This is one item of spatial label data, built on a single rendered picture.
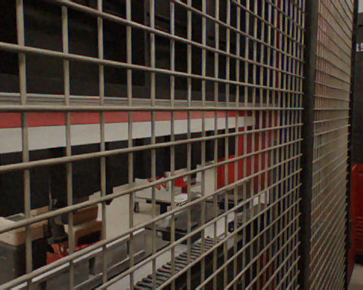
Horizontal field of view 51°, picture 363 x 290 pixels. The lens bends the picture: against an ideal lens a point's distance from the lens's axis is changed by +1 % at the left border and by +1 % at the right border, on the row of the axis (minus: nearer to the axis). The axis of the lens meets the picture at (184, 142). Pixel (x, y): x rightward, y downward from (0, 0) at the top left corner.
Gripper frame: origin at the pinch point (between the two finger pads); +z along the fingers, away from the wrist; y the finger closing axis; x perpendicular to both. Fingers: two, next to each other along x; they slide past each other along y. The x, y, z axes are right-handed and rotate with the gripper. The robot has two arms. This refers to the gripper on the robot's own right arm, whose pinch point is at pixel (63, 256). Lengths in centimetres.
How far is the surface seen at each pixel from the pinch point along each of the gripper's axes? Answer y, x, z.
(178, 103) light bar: 80, 1, -51
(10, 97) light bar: 86, -63, -51
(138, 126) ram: 58, 3, -47
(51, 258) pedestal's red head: -1.7, -5.1, -0.7
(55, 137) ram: 62, -37, -45
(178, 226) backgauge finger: 69, 1, -9
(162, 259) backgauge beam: 73, -16, -3
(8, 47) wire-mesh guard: 140, -96, -38
